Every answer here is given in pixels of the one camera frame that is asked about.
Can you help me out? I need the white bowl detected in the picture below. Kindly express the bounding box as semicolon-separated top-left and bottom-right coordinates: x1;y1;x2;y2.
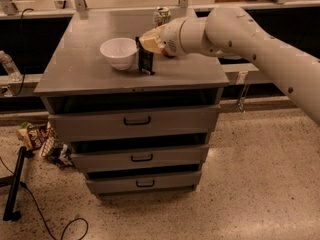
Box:
100;38;138;70

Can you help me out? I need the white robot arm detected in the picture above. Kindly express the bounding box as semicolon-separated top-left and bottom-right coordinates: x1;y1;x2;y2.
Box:
139;7;320;124

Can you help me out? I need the red apple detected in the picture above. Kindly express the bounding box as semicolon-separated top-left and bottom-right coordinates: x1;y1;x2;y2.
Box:
162;50;175;58

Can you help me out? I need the grey drawer cabinet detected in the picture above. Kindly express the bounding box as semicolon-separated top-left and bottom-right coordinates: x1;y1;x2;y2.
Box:
35;9;228;181

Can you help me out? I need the top grey drawer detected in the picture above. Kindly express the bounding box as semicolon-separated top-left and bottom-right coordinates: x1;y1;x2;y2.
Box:
49;105;220;142

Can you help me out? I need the grey drawer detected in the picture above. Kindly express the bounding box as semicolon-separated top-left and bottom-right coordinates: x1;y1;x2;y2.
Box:
71;145;209;173
86;171;201;194
49;105;220;142

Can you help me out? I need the middle grey drawer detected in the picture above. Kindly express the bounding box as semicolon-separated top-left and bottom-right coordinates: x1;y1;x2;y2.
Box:
71;145;209;173

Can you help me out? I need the bottom grey drawer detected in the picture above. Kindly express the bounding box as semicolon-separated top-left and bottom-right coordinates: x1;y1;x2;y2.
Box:
86;171;201;194

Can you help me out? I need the clear plastic water bottle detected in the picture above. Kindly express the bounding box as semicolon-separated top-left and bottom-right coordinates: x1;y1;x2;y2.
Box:
0;50;22;82

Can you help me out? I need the snack bags pile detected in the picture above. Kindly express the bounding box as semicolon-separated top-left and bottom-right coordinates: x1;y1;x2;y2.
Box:
17;122;73;168

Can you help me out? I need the black stand leg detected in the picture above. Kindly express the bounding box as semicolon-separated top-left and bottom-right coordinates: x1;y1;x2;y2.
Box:
1;146;26;221

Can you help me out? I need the black hanging cable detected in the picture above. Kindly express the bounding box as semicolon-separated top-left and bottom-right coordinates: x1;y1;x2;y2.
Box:
13;7;35;97

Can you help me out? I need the metal railing frame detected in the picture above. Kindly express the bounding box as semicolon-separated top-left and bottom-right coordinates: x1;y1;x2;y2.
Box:
0;0;320;113

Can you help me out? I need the black floor cable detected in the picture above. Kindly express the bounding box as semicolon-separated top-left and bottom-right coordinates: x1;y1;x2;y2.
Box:
0;157;90;240

